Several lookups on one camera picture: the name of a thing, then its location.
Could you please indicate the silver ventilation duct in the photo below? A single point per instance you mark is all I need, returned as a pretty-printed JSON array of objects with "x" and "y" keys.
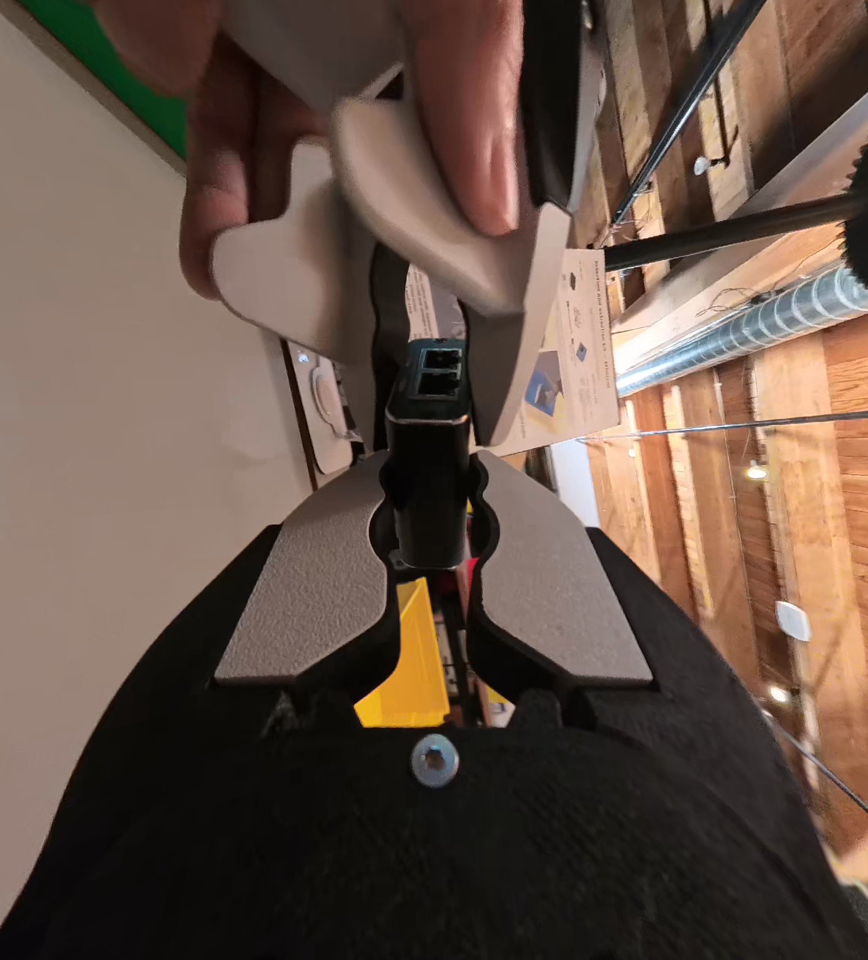
[{"x": 741, "y": 330}]

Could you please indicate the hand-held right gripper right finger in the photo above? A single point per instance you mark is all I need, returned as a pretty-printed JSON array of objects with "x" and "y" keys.
[{"x": 554, "y": 600}]

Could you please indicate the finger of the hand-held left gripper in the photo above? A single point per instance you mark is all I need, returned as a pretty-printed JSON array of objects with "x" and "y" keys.
[
  {"x": 524, "y": 360},
  {"x": 284, "y": 285}
]

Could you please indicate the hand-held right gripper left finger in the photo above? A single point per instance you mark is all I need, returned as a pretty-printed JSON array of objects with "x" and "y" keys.
[{"x": 306, "y": 600}]

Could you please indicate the black pole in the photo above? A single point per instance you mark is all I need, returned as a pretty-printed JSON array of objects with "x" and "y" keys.
[{"x": 741, "y": 229}]

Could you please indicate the white ceiling box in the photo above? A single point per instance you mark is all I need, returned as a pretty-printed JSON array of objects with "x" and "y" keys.
[{"x": 792, "y": 621}]

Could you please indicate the yellow plastic bin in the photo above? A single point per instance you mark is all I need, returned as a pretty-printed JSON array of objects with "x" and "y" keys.
[{"x": 419, "y": 675}]

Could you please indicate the printed instruction sheet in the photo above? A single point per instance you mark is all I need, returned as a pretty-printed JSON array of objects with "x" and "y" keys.
[{"x": 584, "y": 360}]

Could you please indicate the black ethernet splitter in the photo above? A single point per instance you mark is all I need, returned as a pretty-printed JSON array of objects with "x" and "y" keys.
[{"x": 426, "y": 465}]

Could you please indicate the ceiling spot lamp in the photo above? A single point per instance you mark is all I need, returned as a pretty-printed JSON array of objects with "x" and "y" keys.
[{"x": 756, "y": 470}]

